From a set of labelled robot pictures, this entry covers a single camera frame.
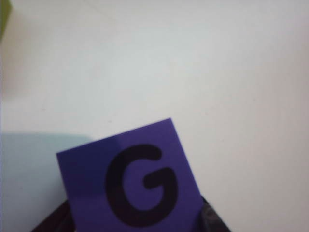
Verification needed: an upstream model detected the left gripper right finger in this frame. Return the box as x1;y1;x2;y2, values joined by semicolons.
199;194;233;232

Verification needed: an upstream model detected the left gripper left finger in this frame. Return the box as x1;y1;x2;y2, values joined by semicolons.
30;199;78;232

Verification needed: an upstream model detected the purple block with 5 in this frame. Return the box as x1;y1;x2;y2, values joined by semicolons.
56;117;206;232

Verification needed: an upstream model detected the lime green block with 6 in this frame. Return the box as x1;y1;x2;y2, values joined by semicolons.
0;0;14;43

